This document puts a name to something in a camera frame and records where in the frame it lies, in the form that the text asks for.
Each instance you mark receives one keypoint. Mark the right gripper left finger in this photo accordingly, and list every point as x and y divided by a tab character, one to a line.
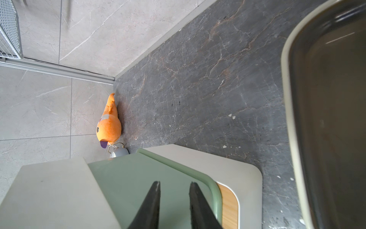
147	216

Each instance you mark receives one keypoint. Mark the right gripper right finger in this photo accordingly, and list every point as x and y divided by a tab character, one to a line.
202	216

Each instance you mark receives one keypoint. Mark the green tissue box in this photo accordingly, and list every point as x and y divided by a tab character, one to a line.
126	180

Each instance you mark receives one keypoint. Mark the large bamboo lid tissue box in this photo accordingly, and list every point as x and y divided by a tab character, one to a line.
240	184

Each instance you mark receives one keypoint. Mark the small bamboo lid tissue box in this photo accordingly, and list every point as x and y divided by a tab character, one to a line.
56	195

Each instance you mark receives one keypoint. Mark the small grey alarm clock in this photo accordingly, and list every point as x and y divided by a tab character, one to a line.
117	149

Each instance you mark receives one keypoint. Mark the orange plush toy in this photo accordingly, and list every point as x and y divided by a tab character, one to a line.
109	127

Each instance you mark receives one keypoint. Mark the cream box dark lid back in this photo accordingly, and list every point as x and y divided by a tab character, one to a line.
323	67

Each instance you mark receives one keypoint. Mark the white wire mesh basket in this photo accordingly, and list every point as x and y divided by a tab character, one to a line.
11	46

